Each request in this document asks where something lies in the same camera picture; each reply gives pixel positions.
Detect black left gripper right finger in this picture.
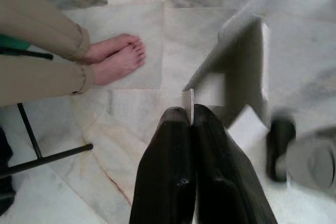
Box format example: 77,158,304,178
192,104,279,224

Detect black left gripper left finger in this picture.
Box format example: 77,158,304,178
129,106,198,224

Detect black robot foot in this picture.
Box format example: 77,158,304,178
266,108,298,183

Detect grey robot leg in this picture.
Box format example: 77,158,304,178
284,129,336,194

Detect bare person foot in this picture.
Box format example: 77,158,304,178
91,40,147,86
83,33,144,65

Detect beige trousered person leg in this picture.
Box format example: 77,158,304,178
0,0,92,65
0,52,95,107

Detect black metal frame chair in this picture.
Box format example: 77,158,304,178
0,34,95,178

